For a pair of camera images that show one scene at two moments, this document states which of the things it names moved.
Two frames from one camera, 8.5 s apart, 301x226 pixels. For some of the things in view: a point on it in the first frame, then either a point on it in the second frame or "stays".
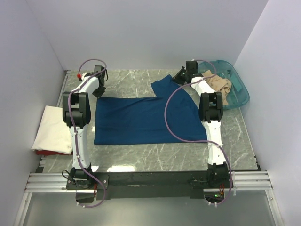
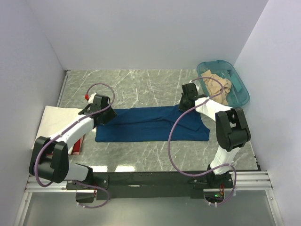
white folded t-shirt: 54,135 stays
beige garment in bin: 221,85 stays
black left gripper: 100,93 → 112,114
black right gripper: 177,77 → 180,107
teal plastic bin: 239,95 stays
